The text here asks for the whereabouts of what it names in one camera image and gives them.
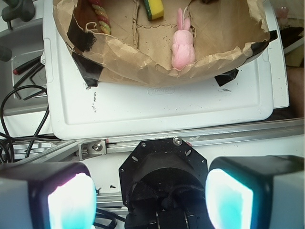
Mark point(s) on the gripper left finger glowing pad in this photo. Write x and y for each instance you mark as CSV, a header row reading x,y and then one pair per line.
x,y
48,195

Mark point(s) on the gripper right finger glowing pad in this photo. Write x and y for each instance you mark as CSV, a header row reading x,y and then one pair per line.
x,y
256,192

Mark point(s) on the white plastic bin lid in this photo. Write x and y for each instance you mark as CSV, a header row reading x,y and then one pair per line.
x,y
78,111

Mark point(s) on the black hex key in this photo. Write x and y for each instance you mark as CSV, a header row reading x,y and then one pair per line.
x,y
38,78

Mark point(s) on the pink plush bunny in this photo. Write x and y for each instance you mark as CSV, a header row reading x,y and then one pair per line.
x,y
183,52

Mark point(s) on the brown paper bag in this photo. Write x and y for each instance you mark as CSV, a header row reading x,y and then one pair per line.
x,y
113,41

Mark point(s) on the yellow green sponge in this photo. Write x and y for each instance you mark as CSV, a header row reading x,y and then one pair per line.
x,y
154,9

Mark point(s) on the aluminium extrusion rail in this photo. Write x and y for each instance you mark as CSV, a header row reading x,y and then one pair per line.
x,y
277,137

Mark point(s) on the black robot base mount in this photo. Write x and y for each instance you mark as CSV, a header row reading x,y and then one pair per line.
x,y
163,186

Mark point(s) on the red handled screwdriver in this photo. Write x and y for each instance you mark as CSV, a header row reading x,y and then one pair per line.
x,y
27,65

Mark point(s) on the grey clamp handle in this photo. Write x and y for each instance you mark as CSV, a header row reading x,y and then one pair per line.
x,y
22,9

